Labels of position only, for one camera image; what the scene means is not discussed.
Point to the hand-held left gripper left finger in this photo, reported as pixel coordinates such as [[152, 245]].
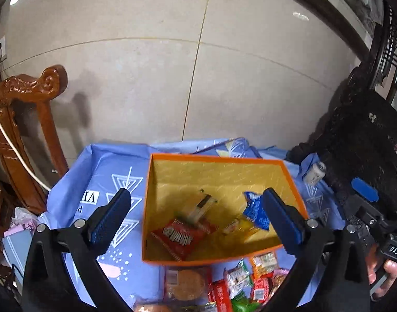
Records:
[[110, 221]]

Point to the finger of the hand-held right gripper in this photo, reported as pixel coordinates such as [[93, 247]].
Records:
[[364, 188]]

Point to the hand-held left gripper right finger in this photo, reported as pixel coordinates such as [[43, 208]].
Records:
[[283, 224]]

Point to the small red snack packet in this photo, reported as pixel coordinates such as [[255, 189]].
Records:
[[260, 289]]

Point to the orange cardboard box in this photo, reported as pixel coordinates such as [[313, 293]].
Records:
[[218, 175]]

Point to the round cake clear packet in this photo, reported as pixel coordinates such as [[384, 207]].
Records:
[[187, 284]]

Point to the person's right hand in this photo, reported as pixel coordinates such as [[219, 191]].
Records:
[[393, 268]]

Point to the blue snack packet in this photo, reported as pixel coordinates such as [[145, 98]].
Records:
[[253, 209]]

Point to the orange and white snack packet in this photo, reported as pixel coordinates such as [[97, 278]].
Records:
[[263, 263]]

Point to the yellow snack packet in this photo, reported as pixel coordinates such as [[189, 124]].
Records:
[[237, 226]]

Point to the small white can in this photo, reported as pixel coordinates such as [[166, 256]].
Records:
[[314, 174]]

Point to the blue patterned tablecloth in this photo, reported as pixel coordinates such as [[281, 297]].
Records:
[[97, 169]]

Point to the dark pink snack packet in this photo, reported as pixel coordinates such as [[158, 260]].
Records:
[[278, 279]]

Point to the white and green snack packet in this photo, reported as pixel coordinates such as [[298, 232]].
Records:
[[237, 278]]

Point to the clear biscuit stick packet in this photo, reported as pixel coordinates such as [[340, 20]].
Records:
[[198, 206]]

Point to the pink plastic bag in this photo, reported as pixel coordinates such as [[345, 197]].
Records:
[[21, 222]]

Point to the long red snack packet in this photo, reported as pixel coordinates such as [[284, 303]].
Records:
[[219, 295]]

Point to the round bun packet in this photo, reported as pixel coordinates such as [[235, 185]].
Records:
[[153, 308]]

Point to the pale blue box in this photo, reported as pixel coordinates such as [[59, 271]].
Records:
[[16, 253]]

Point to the carved brown wooden chair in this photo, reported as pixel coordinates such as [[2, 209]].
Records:
[[23, 87]]

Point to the white wall socket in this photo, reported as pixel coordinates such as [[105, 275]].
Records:
[[1, 47]]

